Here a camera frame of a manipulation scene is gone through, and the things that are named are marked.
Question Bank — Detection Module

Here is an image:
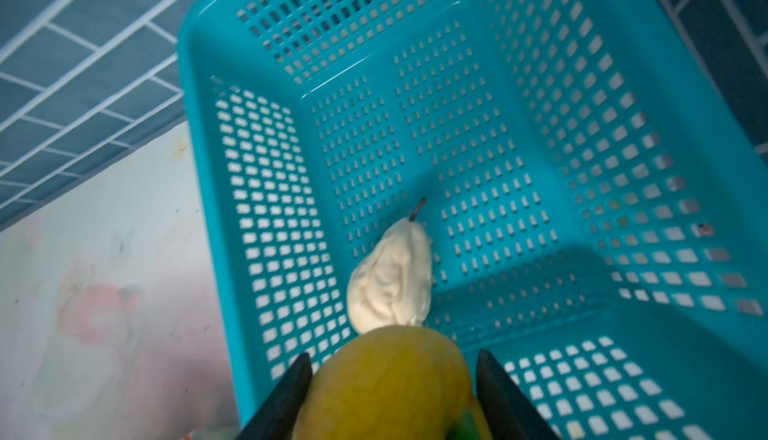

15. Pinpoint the teal plastic basket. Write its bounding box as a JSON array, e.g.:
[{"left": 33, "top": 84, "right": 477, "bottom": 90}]
[{"left": 178, "top": 0, "right": 767, "bottom": 439}]

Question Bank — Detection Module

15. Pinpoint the yellow lemon fruit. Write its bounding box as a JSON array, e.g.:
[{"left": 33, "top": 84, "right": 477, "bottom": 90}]
[{"left": 292, "top": 326, "right": 492, "bottom": 439}]

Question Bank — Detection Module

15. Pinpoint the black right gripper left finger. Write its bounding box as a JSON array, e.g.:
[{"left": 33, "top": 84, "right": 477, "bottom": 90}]
[{"left": 236, "top": 353, "right": 313, "bottom": 440}]

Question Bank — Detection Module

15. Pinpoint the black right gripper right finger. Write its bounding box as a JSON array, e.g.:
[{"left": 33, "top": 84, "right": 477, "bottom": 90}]
[{"left": 475, "top": 349, "right": 558, "bottom": 440}]

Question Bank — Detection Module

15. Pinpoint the beige pear fruit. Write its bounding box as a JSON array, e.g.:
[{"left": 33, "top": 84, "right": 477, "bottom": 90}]
[{"left": 347, "top": 199, "right": 433, "bottom": 335}]

